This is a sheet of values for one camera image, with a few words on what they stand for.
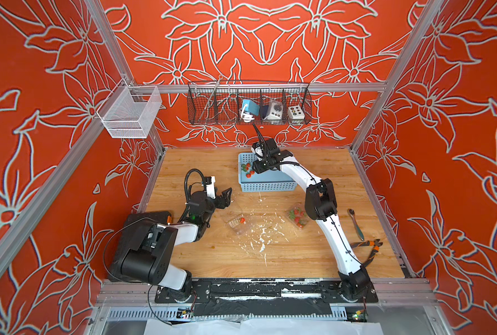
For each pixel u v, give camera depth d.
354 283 0.63
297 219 0.90
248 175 1.07
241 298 0.73
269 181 0.98
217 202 0.80
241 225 0.90
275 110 0.91
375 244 0.83
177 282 0.59
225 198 0.81
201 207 0.70
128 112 0.93
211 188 0.79
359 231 0.87
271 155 0.85
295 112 0.95
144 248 0.49
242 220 0.90
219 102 1.01
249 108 0.84
